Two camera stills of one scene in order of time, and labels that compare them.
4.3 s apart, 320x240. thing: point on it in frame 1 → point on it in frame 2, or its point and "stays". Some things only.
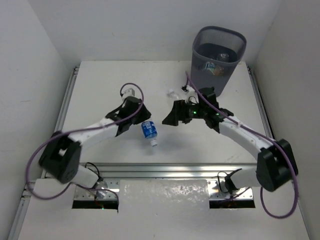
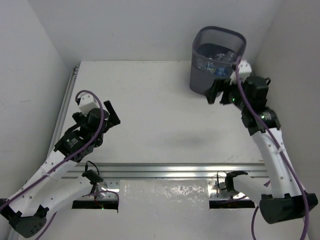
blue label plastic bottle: x=150 y=131 → x=221 y=71
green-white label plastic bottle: x=211 y=67 stays
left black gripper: x=139 y=114 → x=111 y=113
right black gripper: x=178 y=112 → x=218 y=86
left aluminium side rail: x=65 y=105 stays
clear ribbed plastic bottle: x=171 y=92 → x=230 y=56
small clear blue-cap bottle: x=223 y=57 stays
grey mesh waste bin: x=216 y=54 stays
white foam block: x=163 y=196 stays
